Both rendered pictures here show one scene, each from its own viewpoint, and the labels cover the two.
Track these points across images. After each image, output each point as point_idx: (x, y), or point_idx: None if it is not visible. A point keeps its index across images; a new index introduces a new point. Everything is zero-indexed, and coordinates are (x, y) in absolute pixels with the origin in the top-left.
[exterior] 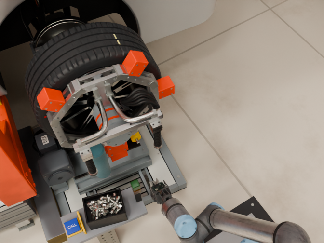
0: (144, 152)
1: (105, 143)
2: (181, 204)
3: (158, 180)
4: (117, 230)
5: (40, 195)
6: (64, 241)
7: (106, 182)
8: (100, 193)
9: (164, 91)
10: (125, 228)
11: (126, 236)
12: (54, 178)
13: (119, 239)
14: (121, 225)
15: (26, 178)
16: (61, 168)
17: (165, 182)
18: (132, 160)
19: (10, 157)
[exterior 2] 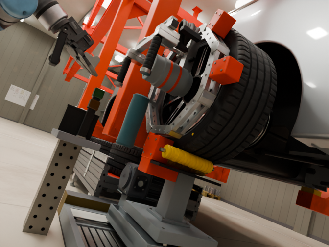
0: (157, 227)
1: (152, 127)
2: (56, 3)
3: (96, 56)
4: (45, 236)
5: (111, 201)
6: (58, 214)
7: (117, 224)
8: (105, 231)
9: (217, 63)
10: (43, 241)
11: (31, 237)
12: (124, 171)
13: (32, 233)
14: (50, 240)
15: (119, 107)
16: (132, 165)
17: (90, 37)
18: (144, 226)
19: (132, 76)
